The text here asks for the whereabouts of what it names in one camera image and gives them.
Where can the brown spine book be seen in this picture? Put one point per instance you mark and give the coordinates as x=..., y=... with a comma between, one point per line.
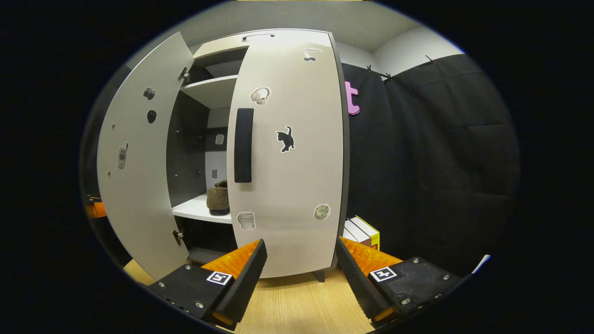
x=359, y=232

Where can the brown fuzzy shoe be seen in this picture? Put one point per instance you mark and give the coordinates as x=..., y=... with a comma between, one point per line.
x=218, y=199

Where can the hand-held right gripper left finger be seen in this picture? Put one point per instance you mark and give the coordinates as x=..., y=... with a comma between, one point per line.
x=241, y=283

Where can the yellow spine book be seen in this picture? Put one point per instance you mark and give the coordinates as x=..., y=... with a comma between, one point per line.
x=371, y=234

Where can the orange spine book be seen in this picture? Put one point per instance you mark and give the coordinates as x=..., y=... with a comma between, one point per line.
x=349, y=234

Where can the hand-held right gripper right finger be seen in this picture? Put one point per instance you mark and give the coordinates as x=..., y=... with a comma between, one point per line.
x=357, y=283

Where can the white cabinet drawer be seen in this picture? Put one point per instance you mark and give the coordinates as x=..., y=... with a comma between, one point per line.
x=218, y=46

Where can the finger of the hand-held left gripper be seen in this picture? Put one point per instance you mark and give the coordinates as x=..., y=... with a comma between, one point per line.
x=96, y=209

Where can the white shoe cabinet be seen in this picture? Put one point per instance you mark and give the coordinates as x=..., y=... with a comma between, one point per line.
x=192, y=211

